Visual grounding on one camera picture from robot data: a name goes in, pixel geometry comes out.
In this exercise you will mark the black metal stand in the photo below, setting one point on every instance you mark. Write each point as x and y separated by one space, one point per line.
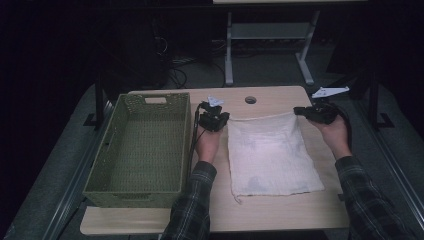
99 103
374 100

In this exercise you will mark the metal floor rail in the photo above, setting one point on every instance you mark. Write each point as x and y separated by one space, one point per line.
400 186
66 200

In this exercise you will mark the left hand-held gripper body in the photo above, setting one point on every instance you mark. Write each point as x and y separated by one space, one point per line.
209 120

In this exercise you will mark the person's right hand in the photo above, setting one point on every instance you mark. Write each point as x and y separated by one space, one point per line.
336 138

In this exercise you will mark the person's left hand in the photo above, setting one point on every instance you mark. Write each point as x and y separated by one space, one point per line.
208 145

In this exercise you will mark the metal-framed table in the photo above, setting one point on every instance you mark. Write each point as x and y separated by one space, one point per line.
266 31

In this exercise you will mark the white cloth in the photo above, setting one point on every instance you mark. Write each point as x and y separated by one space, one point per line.
270 156

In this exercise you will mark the green plastic basket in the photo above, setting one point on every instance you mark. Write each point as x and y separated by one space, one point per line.
143 153

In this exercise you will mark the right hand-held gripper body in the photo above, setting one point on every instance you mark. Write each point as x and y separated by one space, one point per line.
325 113

